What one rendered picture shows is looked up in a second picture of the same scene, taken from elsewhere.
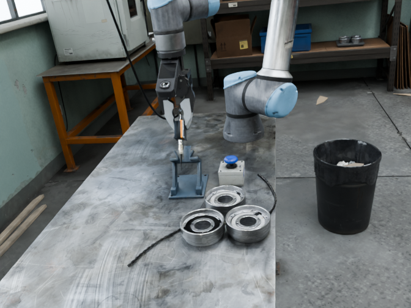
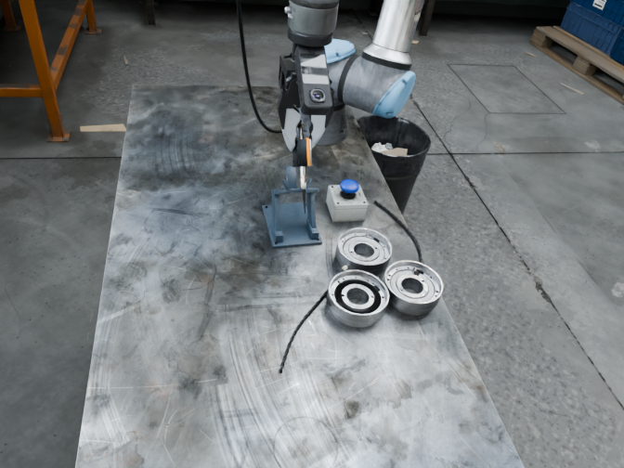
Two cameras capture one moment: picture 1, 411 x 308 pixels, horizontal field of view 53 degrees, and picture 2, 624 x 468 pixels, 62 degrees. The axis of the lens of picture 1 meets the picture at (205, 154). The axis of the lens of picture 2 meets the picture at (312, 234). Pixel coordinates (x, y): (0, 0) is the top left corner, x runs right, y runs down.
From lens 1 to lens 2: 0.50 m
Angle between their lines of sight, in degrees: 28
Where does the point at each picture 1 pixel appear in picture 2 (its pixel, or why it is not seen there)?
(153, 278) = (327, 387)
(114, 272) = (264, 384)
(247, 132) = (332, 132)
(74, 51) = not seen: outside the picture
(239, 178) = (361, 212)
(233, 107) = not seen: hidden behind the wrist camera
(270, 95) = (388, 89)
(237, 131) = not seen: hidden behind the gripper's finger
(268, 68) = (387, 48)
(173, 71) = (323, 70)
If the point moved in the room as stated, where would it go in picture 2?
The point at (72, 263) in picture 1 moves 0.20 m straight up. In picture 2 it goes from (188, 377) to (180, 285)
